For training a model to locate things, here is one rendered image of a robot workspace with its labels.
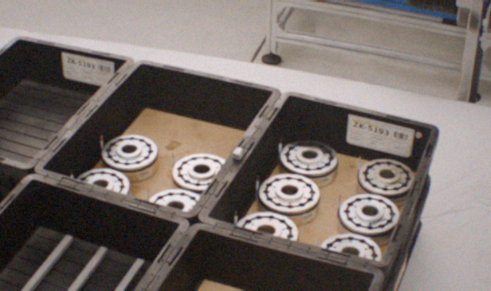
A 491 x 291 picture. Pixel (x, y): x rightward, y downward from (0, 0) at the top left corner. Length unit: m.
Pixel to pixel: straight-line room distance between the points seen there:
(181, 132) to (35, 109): 0.32
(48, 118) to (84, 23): 2.21
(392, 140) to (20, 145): 0.70
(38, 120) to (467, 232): 0.88
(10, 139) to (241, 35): 2.19
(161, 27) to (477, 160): 2.21
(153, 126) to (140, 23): 2.22
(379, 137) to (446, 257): 0.26
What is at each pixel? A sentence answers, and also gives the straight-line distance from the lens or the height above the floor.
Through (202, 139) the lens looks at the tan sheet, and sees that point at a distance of 1.68.
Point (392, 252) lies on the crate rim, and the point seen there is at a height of 0.93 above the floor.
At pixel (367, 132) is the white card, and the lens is 1.61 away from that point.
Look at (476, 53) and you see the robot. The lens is 2.29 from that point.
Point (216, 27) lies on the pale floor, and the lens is 3.86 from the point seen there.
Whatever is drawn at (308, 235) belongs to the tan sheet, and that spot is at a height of 0.83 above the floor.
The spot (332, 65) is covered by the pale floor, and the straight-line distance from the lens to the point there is 3.61.
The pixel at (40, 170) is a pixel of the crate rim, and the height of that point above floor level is 0.93.
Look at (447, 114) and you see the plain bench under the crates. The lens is 2.06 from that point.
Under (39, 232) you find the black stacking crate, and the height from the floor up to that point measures 0.83.
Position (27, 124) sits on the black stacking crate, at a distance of 1.77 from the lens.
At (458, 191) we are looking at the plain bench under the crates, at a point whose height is 0.70.
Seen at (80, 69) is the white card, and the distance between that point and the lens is 1.81.
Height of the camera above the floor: 1.79
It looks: 35 degrees down
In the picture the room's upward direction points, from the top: 1 degrees clockwise
